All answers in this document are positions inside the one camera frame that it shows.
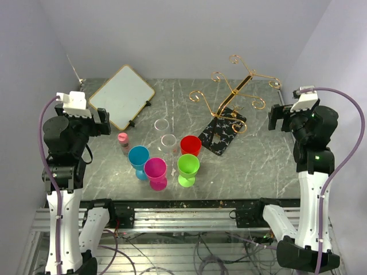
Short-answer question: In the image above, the pink capped small bottle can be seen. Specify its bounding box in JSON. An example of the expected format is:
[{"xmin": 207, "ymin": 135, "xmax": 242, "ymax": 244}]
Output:
[{"xmin": 117, "ymin": 132, "xmax": 131, "ymax": 155}]

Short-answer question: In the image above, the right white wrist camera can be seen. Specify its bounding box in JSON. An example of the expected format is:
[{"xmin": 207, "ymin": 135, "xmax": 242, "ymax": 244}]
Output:
[{"xmin": 290, "ymin": 85, "xmax": 319, "ymax": 113}]

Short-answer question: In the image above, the gold framed whiteboard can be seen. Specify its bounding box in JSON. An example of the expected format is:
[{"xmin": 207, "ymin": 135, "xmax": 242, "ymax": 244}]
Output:
[{"xmin": 89, "ymin": 64, "xmax": 155, "ymax": 131}]

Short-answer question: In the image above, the blue plastic wine glass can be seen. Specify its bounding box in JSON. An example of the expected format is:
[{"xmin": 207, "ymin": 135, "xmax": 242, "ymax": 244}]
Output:
[{"xmin": 128, "ymin": 146, "xmax": 150, "ymax": 180}]

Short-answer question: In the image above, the clear wine glass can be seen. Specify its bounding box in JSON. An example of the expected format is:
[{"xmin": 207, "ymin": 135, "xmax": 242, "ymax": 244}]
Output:
[
  {"xmin": 158, "ymin": 133, "xmax": 178, "ymax": 154},
  {"xmin": 154, "ymin": 119, "xmax": 170, "ymax": 136}
]

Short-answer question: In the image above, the red plastic wine glass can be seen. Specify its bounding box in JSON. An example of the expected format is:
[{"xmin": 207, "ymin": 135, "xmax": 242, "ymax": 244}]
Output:
[{"xmin": 180, "ymin": 135, "xmax": 201, "ymax": 156}]

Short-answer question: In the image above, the aluminium mounting rail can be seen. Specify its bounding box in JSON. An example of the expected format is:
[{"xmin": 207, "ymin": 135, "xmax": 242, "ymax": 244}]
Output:
[{"xmin": 31, "ymin": 207, "xmax": 300, "ymax": 234}]

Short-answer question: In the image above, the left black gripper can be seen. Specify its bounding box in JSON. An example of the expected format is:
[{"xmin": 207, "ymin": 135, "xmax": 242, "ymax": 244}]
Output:
[{"xmin": 54, "ymin": 103, "xmax": 110, "ymax": 155}]

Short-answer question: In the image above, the front clear wine glass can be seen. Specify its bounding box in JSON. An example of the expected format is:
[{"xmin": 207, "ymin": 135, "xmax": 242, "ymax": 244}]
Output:
[{"xmin": 158, "ymin": 133, "xmax": 178, "ymax": 154}]

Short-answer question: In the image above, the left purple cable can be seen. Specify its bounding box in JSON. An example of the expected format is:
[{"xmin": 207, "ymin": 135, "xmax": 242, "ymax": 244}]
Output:
[{"xmin": 38, "ymin": 96, "xmax": 63, "ymax": 275}]

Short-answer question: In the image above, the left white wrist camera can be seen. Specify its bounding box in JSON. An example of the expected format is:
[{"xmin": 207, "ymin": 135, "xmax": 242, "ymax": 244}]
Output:
[{"xmin": 56, "ymin": 91, "xmax": 92, "ymax": 118}]

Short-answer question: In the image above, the green plastic wine glass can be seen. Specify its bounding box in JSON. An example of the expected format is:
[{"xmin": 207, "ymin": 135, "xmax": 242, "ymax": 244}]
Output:
[{"xmin": 177, "ymin": 154, "xmax": 200, "ymax": 187}]

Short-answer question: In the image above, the rear clear wine glass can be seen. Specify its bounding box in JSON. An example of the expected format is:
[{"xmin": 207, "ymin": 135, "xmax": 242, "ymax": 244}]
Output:
[{"xmin": 154, "ymin": 119, "xmax": 170, "ymax": 136}]

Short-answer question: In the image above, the purple cable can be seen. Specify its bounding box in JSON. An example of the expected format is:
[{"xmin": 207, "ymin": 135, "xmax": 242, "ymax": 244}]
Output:
[
  {"xmin": 38, "ymin": 96, "xmax": 63, "ymax": 275},
  {"xmin": 299, "ymin": 87, "xmax": 366, "ymax": 275}
]

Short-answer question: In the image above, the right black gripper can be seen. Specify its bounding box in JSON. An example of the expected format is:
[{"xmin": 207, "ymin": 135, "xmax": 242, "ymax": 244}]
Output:
[{"xmin": 268, "ymin": 103, "xmax": 317, "ymax": 142}]

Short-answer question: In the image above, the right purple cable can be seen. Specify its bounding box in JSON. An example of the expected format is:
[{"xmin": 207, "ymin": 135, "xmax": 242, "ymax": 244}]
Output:
[{"xmin": 299, "ymin": 87, "xmax": 366, "ymax": 275}]

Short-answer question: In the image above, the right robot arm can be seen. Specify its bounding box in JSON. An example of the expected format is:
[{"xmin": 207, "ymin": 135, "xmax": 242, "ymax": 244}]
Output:
[{"xmin": 229, "ymin": 104, "xmax": 340, "ymax": 274}]

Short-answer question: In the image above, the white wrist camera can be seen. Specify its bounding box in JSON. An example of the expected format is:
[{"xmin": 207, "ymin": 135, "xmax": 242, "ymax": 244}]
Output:
[
  {"xmin": 290, "ymin": 85, "xmax": 319, "ymax": 113},
  {"xmin": 56, "ymin": 91, "xmax": 92, "ymax": 118}
]

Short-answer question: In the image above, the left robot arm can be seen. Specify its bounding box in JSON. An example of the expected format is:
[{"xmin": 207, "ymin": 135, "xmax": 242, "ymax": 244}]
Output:
[{"xmin": 38, "ymin": 104, "xmax": 132, "ymax": 274}]

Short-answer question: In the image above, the gold wine glass rack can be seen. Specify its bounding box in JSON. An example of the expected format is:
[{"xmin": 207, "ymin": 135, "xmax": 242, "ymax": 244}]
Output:
[{"xmin": 189, "ymin": 54, "xmax": 282, "ymax": 156}]

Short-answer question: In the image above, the magenta plastic wine glass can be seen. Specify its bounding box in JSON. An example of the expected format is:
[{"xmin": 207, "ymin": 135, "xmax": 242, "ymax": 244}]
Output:
[{"xmin": 144, "ymin": 158, "xmax": 167, "ymax": 191}]

